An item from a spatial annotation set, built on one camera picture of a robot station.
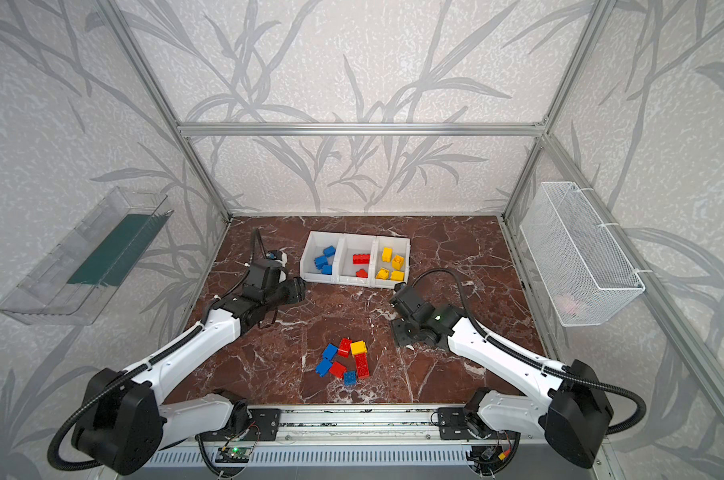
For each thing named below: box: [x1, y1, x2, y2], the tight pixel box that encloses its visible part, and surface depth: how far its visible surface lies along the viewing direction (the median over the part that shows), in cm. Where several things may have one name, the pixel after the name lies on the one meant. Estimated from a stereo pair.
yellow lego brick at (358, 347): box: [350, 340, 367, 355], surface depth 86 cm
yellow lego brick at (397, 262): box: [391, 254, 405, 270], surface depth 104 cm
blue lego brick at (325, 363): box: [315, 352, 336, 377], surface depth 85 cm
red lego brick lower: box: [330, 361, 347, 379], surface depth 84 cm
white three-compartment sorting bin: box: [299, 231, 411, 289], surface depth 106 cm
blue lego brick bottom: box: [344, 371, 357, 385], surface depth 82 cm
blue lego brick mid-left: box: [322, 343, 338, 361], surface depth 86 cm
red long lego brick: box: [354, 353, 370, 379], surface depth 84 cm
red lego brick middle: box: [338, 337, 353, 358], surface depth 86 cm
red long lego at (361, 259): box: [352, 254, 370, 265], surface depth 107 cm
